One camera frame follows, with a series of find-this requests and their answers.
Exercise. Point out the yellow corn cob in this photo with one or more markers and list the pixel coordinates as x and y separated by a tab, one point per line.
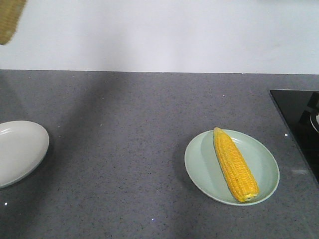
10	13
237	174

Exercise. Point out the beige plate by rack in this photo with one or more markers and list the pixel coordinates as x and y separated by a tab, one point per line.
23	145

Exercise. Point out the black glass gas hob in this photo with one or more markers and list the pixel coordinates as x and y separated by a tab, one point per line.
300	110

